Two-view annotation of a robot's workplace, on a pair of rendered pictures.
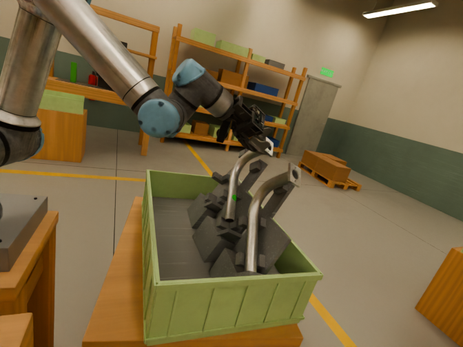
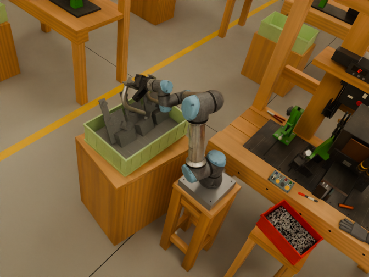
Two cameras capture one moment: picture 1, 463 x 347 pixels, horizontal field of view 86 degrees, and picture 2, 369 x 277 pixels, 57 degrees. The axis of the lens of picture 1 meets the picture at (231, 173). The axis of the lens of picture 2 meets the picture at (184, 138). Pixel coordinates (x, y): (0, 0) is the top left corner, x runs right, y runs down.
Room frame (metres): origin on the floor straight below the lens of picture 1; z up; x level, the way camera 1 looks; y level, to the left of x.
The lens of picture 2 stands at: (1.41, 1.58, 2.59)
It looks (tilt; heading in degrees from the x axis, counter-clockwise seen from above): 45 degrees down; 235
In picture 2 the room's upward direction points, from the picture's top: 13 degrees clockwise
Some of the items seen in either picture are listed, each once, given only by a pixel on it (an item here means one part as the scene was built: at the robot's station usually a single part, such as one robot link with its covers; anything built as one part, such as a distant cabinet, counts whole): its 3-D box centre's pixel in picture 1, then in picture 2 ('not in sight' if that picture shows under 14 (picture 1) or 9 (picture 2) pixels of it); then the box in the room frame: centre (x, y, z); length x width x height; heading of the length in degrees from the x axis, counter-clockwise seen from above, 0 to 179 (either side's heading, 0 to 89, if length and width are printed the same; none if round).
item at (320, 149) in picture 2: not in sight; (329, 147); (-0.24, 0.76, 1.17); 0.13 x 0.12 x 0.20; 116
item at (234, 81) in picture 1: (234, 100); not in sight; (5.82, 0.34, 1.12); 3.01 x 0.54 x 2.23; 117
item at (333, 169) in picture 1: (329, 169); not in sight; (5.47, -2.09, 0.22); 1.20 x 0.81 x 0.44; 22
